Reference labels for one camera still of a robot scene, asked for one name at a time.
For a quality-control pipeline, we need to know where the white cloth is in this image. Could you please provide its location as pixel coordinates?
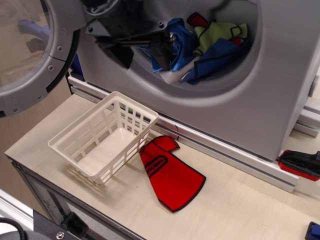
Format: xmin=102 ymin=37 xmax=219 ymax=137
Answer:
xmin=159 ymin=57 xmax=199 ymax=85

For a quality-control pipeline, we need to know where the green felt shirt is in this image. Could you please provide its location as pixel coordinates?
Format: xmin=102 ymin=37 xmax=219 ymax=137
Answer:
xmin=192 ymin=21 xmax=248 ymax=56

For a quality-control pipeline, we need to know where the blue clamp behind door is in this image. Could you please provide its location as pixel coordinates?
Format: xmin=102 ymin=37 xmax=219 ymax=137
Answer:
xmin=17 ymin=19 xmax=83 ymax=76

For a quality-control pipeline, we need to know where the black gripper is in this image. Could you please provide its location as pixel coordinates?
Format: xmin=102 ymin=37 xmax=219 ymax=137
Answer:
xmin=84 ymin=0 xmax=173 ymax=72

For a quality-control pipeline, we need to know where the grey round machine door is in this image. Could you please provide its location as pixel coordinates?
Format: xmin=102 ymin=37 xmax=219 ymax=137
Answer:
xmin=0 ymin=0 xmax=89 ymax=118

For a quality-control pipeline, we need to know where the blue clamp at corner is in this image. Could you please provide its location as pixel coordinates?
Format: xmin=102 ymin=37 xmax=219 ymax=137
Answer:
xmin=304 ymin=221 xmax=320 ymax=240

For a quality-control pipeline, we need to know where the small red felt garment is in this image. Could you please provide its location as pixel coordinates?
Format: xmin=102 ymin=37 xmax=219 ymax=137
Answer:
xmin=187 ymin=12 xmax=248 ymax=47

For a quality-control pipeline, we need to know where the aluminium extrusion rail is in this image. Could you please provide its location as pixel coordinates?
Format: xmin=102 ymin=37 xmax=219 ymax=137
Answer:
xmin=67 ymin=74 xmax=320 ymax=195

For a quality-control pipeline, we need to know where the blue felt garment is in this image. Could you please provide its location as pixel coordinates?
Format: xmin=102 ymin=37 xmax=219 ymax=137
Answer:
xmin=180 ymin=38 xmax=251 ymax=85

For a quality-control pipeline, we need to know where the red felt dress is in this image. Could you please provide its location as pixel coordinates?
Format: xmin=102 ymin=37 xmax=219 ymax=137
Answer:
xmin=139 ymin=135 xmax=206 ymax=213

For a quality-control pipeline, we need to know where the white plastic laundry basket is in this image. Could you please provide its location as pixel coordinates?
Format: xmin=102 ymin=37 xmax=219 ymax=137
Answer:
xmin=48 ymin=91 xmax=159 ymax=185

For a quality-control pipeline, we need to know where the black bracket with bolt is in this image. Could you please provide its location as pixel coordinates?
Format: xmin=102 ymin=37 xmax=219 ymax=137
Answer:
xmin=33 ymin=210 xmax=89 ymax=240

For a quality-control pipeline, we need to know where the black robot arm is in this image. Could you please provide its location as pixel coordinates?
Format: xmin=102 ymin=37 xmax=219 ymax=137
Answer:
xmin=82 ymin=0 xmax=173 ymax=71

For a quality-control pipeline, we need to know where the aluminium table frame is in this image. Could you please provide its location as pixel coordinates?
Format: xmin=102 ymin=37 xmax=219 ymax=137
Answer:
xmin=9 ymin=158 xmax=143 ymax=240

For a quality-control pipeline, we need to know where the grey toy washing machine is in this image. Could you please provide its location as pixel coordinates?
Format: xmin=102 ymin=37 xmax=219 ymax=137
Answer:
xmin=78 ymin=0 xmax=320 ymax=160

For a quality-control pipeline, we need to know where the black braided cable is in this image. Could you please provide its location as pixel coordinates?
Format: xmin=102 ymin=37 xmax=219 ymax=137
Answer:
xmin=0 ymin=217 xmax=27 ymax=240

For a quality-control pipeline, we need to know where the red and black clamp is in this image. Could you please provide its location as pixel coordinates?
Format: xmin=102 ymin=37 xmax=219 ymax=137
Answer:
xmin=278 ymin=150 xmax=320 ymax=182

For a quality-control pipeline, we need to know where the blue cloth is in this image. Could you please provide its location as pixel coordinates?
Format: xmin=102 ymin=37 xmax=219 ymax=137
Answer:
xmin=140 ymin=18 xmax=197 ymax=71

